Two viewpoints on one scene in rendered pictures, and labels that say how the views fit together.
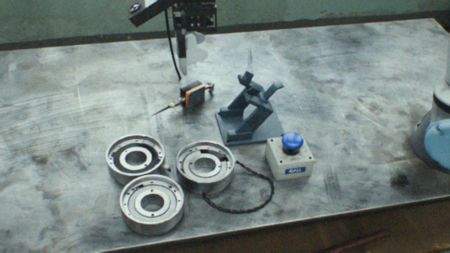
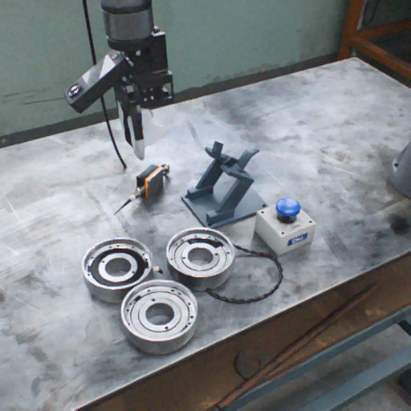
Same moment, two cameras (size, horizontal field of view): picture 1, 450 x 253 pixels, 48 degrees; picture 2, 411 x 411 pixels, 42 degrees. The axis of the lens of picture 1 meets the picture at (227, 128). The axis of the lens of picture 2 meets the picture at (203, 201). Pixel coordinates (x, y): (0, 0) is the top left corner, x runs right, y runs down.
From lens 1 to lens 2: 0.21 m
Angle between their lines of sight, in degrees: 12
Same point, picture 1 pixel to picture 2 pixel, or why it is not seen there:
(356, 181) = (360, 237)
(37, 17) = not seen: outside the picture
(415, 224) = (400, 270)
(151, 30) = (27, 128)
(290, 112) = (261, 179)
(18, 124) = not seen: outside the picture
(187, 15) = (140, 89)
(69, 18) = not seen: outside the picture
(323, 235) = (315, 305)
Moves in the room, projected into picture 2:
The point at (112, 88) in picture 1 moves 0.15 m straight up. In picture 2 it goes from (50, 193) to (37, 122)
